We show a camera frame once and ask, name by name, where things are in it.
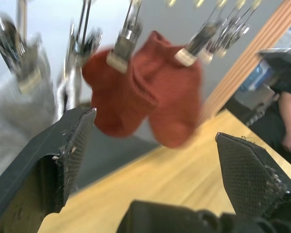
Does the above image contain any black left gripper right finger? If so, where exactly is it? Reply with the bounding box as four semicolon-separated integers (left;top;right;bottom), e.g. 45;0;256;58
215;132;291;219

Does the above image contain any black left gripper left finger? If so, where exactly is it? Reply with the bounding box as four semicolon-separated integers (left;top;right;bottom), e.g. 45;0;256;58
0;107;97;233

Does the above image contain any metal hanger clip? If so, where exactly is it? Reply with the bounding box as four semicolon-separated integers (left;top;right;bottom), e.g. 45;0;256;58
106;0;144;74
174;14;224;67
64;0;104;76
200;0;261;64
0;16;43;95

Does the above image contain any bystander black clothing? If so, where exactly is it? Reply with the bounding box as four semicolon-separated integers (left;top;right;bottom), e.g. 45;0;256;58
251;79;291;172

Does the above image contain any grey metal box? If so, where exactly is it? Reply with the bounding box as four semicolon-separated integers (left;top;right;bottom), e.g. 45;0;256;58
225;85;281;127

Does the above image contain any small red ankle sock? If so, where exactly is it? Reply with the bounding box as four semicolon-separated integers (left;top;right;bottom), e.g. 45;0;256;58
81;45;159;138

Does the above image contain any blue plastic container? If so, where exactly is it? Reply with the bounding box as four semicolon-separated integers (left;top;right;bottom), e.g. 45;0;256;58
242;59;276;92

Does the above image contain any large red ankle sock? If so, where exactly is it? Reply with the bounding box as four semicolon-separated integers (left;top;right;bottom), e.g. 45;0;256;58
131;30;204;149

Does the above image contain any thin wooden stand pole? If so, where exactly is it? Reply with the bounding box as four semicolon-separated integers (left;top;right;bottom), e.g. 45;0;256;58
15;0;28;39

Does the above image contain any light wooden ribbed post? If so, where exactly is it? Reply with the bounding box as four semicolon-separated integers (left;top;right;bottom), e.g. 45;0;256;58
200;0;291;122

